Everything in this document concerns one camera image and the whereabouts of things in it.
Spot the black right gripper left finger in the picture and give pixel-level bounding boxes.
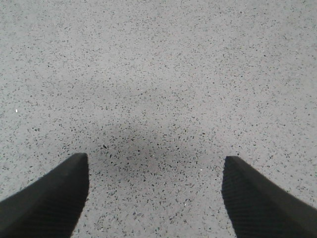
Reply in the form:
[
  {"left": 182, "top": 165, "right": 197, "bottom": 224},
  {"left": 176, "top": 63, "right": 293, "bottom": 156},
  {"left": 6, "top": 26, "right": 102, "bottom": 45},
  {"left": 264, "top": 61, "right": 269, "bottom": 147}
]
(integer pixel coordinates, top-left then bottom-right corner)
[{"left": 0, "top": 153, "right": 89, "bottom": 238}]

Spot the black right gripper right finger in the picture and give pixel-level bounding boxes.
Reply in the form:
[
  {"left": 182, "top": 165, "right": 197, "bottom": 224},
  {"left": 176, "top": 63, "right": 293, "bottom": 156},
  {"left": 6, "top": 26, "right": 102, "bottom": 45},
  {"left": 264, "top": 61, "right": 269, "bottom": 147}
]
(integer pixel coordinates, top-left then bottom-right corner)
[{"left": 221, "top": 156, "right": 317, "bottom": 238}]

